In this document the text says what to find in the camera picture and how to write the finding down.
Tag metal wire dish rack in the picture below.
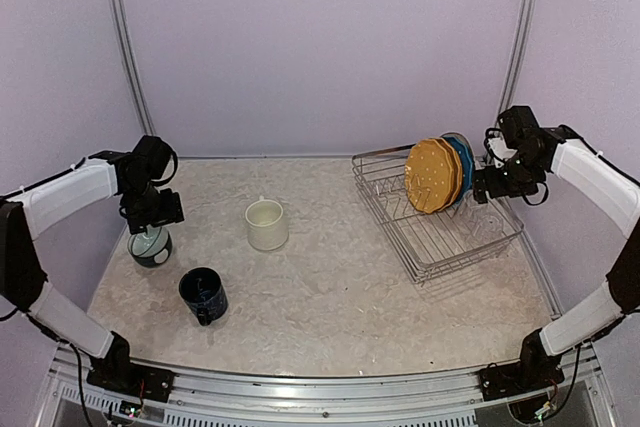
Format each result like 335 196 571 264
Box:
351 145 523 284

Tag right aluminium frame post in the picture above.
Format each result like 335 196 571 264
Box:
498 0 536 114

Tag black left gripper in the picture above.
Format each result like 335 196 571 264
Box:
123 179 184 234

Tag white ribbed ceramic mug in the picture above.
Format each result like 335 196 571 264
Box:
244 196 289 252

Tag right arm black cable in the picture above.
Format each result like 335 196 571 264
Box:
522 181 547 207

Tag yellow polka dot plate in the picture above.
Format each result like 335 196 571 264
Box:
404 138 456 214
440 138 463 210

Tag left aluminium frame post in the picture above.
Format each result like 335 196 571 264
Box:
108 0 156 135

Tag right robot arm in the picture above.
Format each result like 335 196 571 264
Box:
472 105 639 391

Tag clear glass tumbler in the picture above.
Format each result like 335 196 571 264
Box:
466 212 503 245

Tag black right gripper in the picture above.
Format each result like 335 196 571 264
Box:
472 150 544 203

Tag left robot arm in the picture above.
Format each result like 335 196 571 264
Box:
1 135 184 392

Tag dark blue ceramic mug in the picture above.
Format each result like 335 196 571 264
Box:
179 267 229 327

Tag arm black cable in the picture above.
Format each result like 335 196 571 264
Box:
522 181 547 207
152 146 180 186

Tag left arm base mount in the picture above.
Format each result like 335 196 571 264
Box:
87 332 175 403

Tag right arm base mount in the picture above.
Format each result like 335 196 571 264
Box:
478 331 565 401

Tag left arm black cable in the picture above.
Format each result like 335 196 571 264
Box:
152 146 180 186

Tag aluminium frame post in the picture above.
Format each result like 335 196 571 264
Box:
498 0 536 114
108 0 156 135

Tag front aluminium rail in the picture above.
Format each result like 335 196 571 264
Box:
44 346 606 427

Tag blue polka dot plate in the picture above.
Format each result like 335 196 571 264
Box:
444 138 475 204

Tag dark bowl pale blue inside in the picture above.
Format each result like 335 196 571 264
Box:
127 227 173 268

